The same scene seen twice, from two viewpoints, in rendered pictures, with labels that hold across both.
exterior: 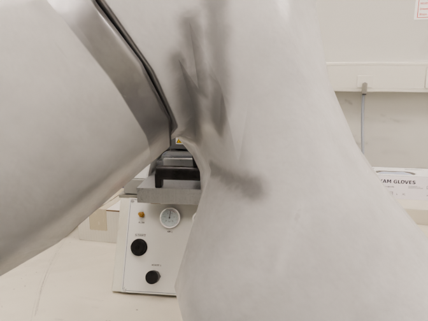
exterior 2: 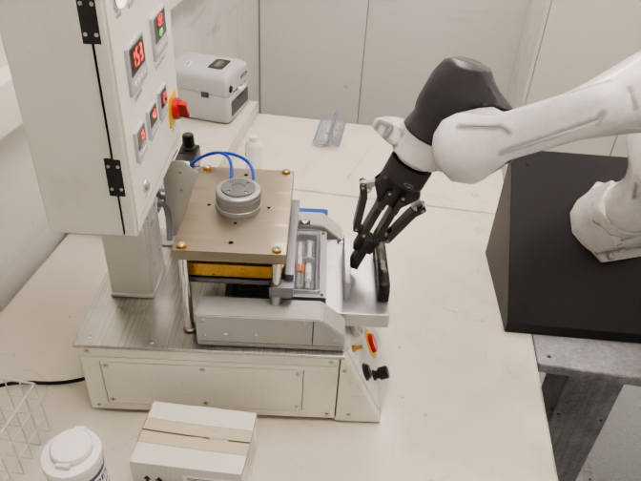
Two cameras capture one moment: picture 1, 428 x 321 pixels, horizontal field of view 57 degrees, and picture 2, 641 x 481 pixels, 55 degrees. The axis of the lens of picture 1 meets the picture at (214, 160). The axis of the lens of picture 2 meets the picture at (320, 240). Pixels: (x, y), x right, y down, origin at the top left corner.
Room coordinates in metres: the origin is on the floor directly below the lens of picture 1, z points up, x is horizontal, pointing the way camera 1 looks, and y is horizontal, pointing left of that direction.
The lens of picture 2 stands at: (0.93, 0.91, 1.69)
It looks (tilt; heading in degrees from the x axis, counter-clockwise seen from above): 36 degrees down; 262
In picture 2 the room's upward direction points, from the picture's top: 4 degrees clockwise
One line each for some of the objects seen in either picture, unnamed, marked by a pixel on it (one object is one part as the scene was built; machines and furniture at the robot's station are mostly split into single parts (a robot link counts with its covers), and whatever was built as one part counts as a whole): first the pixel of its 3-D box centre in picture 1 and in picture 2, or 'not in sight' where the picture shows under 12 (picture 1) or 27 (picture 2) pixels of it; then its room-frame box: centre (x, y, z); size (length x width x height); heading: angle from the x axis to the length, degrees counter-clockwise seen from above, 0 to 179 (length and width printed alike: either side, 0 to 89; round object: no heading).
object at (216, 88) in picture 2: not in sight; (208, 86); (1.08, -1.11, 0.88); 0.25 x 0.20 x 0.17; 160
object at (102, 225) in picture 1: (114, 213); (197, 452); (1.03, 0.28, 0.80); 0.19 x 0.13 x 0.09; 166
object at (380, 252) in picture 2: (195, 177); (381, 266); (0.70, 0.03, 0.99); 0.15 x 0.02 x 0.04; 84
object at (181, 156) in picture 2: not in sight; (191, 171); (1.06, -0.23, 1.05); 0.15 x 0.05 x 0.15; 84
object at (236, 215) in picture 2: not in sight; (222, 211); (0.99, -0.02, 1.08); 0.31 x 0.24 x 0.13; 84
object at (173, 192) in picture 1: (206, 169); (307, 271); (0.83, 0.02, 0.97); 0.30 x 0.22 x 0.08; 174
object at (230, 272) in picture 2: not in sight; (240, 223); (0.96, 0.00, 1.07); 0.22 x 0.17 x 0.10; 84
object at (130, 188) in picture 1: (150, 164); (272, 324); (0.90, 0.15, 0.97); 0.25 x 0.05 x 0.07; 174
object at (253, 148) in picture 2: not in sight; (254, 157); (0.93, -0.71, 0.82); 0.05 x 0.05 x 0.14
